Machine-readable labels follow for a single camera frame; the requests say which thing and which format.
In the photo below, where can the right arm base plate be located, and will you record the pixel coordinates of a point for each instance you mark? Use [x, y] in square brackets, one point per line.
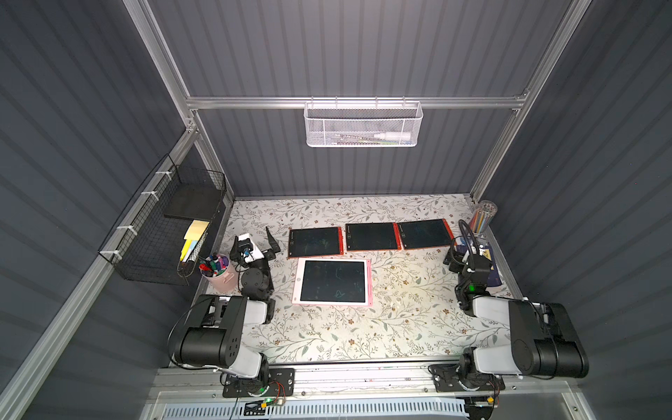
[453, 377]

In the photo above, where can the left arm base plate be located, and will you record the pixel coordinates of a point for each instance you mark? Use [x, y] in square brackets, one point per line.
[268, 383]

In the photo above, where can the dark blue notebook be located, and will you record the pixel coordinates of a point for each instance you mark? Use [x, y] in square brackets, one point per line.
[494, 278]

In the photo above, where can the red tablet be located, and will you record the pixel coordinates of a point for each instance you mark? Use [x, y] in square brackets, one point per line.
[379, 236]
[425, 234]
[318, 242]

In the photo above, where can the white marker in basket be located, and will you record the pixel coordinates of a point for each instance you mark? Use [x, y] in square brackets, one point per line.
[394, 137]

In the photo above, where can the yellow sticky notes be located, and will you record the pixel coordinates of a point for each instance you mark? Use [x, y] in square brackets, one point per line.
[194, 233]

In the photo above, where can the pink white writing tablet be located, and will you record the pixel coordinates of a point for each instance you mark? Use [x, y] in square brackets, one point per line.
[330, 282]

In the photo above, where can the black tray in basket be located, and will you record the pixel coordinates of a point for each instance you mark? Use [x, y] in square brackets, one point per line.
[193, 202]

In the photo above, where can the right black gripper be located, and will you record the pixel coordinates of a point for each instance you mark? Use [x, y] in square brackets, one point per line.
[467, 256]

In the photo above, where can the pink cup with markers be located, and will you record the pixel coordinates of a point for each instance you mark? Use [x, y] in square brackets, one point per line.
[220, 273]

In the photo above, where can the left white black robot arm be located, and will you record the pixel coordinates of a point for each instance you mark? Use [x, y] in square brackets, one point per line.
[209, 335]

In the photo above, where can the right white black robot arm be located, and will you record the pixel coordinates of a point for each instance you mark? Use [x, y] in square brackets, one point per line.
[543, 341]

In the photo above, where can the white wire mesh basket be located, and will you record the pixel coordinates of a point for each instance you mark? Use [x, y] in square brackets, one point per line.
[352, 125]

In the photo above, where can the clear cup coloured pencils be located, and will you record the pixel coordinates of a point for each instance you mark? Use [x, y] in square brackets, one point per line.
[484, 212]

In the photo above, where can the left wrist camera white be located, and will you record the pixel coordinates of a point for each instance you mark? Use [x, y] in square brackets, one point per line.
[245, 251]

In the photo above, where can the black wire wall basket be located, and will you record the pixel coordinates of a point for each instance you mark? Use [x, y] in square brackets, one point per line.
[144, 246]

